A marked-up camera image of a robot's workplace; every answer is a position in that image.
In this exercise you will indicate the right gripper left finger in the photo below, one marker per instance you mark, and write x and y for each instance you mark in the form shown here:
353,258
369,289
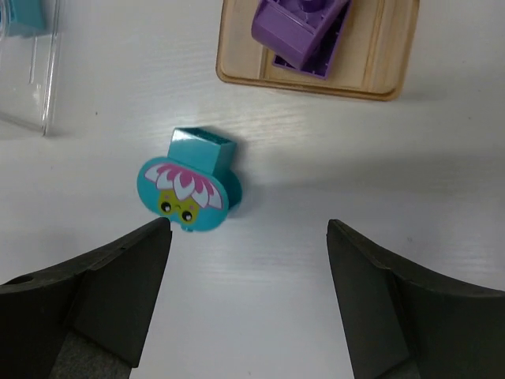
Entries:
87,317

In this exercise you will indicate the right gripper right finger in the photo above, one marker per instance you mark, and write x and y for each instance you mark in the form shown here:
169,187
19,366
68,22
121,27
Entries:
402,320

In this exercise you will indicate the teal frog flower lego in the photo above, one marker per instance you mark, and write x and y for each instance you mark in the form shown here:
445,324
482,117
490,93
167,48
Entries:
193,185

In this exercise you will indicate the purple rounded printed lego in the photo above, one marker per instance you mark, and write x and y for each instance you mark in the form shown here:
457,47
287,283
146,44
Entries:
319,64

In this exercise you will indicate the teal lego brick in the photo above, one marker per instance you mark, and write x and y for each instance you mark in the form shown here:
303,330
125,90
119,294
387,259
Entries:
23,18

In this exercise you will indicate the purple small lego brick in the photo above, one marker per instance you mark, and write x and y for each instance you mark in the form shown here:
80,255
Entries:
294,29

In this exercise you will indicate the tan translucent container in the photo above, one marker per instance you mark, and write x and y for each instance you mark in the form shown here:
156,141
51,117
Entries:
370,62

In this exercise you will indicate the clear plastic container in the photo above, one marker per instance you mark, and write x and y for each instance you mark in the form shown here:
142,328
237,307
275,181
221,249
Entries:
29,69

